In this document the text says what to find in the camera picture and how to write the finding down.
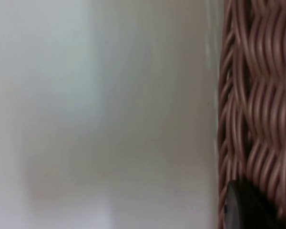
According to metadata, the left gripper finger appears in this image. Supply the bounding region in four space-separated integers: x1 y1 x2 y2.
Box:
224 179 285 229

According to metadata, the brown wicker basket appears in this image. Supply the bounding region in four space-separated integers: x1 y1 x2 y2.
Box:
217 0 286 229

